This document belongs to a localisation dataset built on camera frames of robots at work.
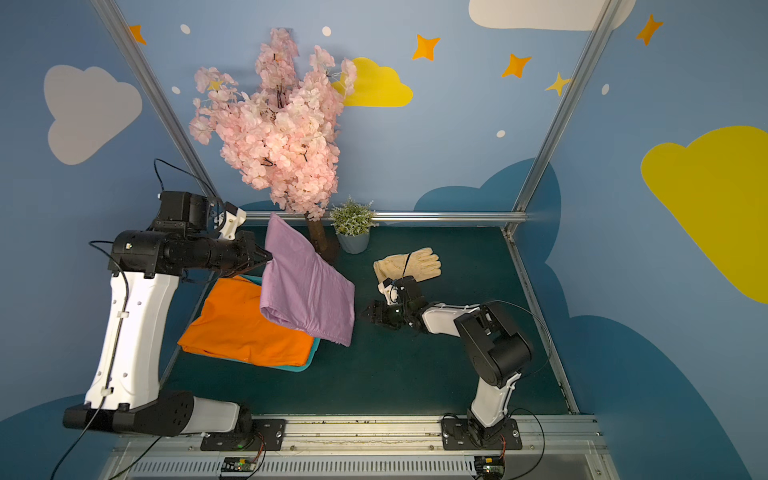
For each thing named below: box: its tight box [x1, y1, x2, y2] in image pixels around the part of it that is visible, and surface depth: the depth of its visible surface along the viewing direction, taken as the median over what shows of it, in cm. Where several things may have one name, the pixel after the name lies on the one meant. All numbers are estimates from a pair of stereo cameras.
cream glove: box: [373, 247, 443, 283], surface depth 112 cm
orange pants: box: [178, 275, 315, 367], surface depth 80 cm
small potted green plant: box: [329, 195, 379, 254], surface depth 105 cm
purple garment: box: [260, 212, 355, 347], surface depth 76 cm
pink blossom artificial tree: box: [189, 28, 357, 257], surface depth 69 cm
